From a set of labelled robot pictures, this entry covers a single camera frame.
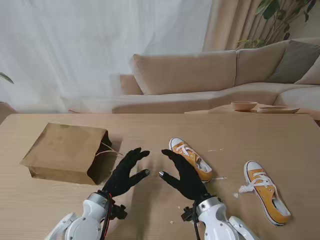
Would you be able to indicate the beige sofa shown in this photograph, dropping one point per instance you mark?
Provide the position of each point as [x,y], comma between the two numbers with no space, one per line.
[185,72]

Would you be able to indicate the crumpled white paper wad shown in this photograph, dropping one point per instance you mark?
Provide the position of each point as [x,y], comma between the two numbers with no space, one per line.
[246,188]

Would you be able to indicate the brown paper bag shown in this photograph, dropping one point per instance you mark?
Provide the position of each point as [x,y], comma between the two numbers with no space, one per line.
[62,147]

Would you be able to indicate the white sheer curtain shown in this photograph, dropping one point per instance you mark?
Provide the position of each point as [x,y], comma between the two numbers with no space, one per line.
[75,50]

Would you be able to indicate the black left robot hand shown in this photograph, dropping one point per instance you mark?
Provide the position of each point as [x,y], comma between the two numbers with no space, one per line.
[120,177]

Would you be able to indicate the light beige cushion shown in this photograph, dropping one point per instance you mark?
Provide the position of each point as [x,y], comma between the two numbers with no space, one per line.
[311,75]

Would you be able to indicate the shallow wooden tray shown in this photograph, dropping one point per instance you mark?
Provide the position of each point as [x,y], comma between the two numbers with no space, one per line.
[277,110]

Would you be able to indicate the light wooden side table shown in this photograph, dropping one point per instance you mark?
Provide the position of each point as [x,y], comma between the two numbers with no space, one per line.
[222,110]

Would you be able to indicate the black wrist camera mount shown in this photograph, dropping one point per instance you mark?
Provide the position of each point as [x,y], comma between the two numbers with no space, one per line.
[118,211]
[188,214]

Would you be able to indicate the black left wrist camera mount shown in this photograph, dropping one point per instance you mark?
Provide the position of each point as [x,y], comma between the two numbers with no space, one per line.
[118,211]

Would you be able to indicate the beige curtain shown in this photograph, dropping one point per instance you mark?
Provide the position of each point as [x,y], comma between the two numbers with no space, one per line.
[225,25]

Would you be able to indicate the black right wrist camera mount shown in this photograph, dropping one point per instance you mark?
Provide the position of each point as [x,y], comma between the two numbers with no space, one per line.
[188,214]

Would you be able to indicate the brown plant pot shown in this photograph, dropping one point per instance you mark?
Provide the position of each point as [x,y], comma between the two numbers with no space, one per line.
[5,111]

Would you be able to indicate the small green plant leaf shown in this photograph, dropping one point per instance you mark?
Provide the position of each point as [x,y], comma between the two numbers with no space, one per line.
[6,77]

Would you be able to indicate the grey cushion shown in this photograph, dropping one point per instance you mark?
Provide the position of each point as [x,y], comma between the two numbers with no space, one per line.
[292,62]

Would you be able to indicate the yellow canvas sneaker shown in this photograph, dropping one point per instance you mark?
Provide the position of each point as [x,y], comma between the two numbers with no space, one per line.
[257,173]
[190,155]

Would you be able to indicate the light wooden bowl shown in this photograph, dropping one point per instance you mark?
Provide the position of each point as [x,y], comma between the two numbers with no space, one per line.
[243,106]

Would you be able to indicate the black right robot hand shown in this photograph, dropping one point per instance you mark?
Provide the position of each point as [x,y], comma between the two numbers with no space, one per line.
[187,182]

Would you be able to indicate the green leafy houseplant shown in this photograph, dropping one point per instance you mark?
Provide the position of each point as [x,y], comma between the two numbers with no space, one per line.
[271,7]

